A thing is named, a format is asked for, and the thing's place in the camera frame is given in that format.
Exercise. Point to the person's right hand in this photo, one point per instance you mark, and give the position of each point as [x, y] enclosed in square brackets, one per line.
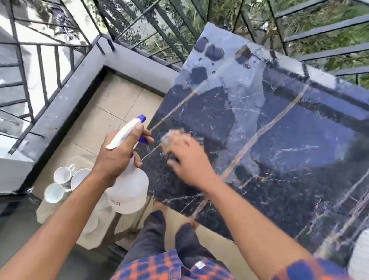
[191, 162]

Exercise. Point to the person's left hand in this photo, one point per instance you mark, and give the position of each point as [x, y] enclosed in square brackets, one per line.
[114, 161]

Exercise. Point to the white spray bottle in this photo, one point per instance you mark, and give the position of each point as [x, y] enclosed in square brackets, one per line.
[130, 189]

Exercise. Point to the brown checked cloth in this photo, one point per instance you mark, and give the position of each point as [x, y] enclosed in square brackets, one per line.
[172, 136]

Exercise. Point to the patterned bowl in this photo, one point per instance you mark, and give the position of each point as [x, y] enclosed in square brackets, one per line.
[80, 177]

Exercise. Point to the plain white cup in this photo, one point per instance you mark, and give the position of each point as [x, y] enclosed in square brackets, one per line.
[62, 175]

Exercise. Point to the clear glass tumbler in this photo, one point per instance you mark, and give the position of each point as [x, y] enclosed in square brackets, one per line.
[91, 223]

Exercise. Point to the white mug blue flower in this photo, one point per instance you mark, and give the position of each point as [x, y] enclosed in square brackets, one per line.
[54, 193]

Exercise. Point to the person's left forearm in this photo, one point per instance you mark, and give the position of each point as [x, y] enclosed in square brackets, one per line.
[53, 229]

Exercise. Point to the person's right forearm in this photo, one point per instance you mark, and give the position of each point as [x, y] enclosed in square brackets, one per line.
[254, 231]

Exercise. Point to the person's left foot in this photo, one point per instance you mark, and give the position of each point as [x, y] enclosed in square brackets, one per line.
[160, 206]

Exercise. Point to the person's foot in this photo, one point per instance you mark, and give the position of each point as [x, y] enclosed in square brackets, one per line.
[192, 222]
[160, 206]

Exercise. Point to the person's right foot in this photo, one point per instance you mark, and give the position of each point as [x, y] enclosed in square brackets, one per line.
[192, 222]

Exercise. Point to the beige low stool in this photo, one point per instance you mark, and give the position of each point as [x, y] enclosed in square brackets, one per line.
[106, 231]

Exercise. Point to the dark trousers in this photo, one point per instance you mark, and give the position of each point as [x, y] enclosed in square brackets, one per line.
[150, 238]

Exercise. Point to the dark marble table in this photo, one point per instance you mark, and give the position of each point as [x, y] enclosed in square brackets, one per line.
[311, 138]

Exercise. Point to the black metal railing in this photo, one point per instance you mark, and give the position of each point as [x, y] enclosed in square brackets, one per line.
[362, 44]

